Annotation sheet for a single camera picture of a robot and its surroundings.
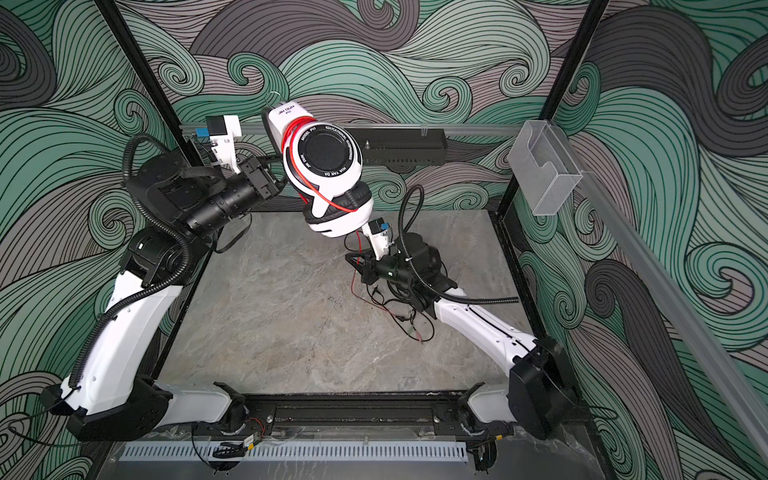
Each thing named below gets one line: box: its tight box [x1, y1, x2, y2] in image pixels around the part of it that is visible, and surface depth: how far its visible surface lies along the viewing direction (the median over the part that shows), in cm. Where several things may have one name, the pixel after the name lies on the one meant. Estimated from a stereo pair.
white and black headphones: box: [262, 102, 374, 238], surface depth 35 cm
